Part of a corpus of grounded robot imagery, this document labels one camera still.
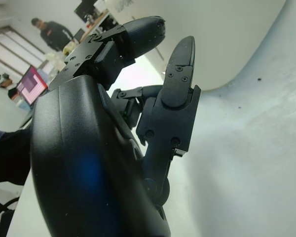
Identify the black wall screen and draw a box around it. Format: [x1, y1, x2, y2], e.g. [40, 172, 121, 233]
[74, 0, 100, 21]

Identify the dark clothed seated person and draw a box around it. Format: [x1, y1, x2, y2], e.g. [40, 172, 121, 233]
[0, 126, 32, 186]

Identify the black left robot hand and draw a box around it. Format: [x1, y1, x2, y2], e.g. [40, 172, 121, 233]
[30, 15, 202, 237]

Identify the black office chair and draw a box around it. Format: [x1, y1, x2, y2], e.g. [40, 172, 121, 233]
[0, 182, 21, 237]

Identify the standing person in black clothes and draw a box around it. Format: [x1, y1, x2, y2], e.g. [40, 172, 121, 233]
[31, 17, 74, 52]

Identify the monitor with pink screen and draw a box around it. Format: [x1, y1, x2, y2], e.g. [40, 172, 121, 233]
[15, 65, 49, 105]

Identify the person wearing white headset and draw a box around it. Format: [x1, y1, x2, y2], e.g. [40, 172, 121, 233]
[0, 73, 20, 101]

